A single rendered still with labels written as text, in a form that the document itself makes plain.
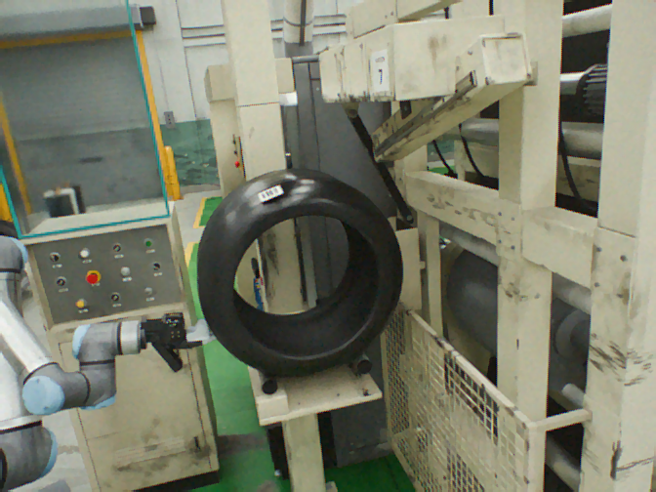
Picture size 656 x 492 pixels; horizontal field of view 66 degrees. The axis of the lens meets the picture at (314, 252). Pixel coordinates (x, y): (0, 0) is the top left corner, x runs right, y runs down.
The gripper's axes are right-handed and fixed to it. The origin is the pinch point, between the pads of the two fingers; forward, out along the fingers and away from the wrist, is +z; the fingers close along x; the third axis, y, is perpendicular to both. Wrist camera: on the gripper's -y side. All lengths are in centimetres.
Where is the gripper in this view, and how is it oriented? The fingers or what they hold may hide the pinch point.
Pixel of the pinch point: (215, 338)
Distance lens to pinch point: 148.9
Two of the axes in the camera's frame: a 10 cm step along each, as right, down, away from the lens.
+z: 9.7, -0.4, 2.2
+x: -2.2, -2.8, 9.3
